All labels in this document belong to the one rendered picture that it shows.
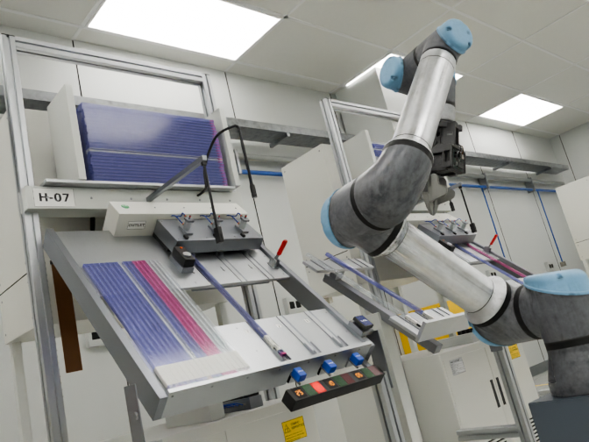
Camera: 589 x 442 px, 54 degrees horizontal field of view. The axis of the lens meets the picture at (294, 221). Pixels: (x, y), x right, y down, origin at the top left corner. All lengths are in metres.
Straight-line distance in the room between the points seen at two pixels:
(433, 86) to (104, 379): 2.62
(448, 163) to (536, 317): 0.37
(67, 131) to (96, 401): 1.79
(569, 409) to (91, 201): 1.39
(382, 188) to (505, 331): 0.45
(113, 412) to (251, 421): 1.68
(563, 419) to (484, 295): 0.27
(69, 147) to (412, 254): 1.15
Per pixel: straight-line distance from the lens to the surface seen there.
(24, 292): 1.96
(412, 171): 1.03
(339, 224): 1.10
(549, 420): 1.23
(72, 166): 1.88
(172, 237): 1.78
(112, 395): 3.38
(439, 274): 1.19
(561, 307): 1.20
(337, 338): 1.68
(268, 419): 1.81
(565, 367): 1.21
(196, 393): 1.32
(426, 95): 1.15
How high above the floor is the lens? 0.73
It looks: 13 degrees up
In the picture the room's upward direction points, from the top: 14 degrees counter-clockwise
